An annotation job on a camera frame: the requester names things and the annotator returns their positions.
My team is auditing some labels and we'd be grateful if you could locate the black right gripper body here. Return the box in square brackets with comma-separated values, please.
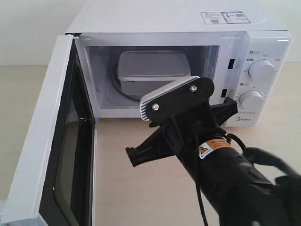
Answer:
[169, 103, 226, 179]

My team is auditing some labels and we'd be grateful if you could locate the white lidded plastic container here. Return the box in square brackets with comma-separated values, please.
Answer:
[117, 50, 190, 96]

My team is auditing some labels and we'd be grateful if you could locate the white microwave door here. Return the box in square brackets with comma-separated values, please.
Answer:
[0, 34, 97, 226]

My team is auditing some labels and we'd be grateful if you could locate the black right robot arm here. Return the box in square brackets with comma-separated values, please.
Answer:
[126, 97, 301, 226]

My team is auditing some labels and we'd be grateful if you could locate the white Midea microwave body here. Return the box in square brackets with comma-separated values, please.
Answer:
[66, 0, 292, 127]

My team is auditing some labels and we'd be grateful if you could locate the lower white timer knob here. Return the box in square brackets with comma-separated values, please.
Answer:
[239, 90, 263, 110]

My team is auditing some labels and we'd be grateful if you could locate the upper white power knob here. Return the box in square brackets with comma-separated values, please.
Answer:
[248, 59, 276, 82]

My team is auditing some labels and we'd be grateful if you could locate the glass turntable plate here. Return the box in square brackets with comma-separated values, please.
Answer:
[107, 64, 142, 103]

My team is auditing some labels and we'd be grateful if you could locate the blue bordered warning sticker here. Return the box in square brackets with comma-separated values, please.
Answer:
[201, 11, 251, 24]

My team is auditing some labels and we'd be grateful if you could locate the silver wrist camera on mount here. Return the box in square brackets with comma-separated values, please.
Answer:
[140, 76, 216, 126]

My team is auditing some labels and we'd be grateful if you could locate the black turntable roller ring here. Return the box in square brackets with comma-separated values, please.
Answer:
[113, 70, 142, 102]

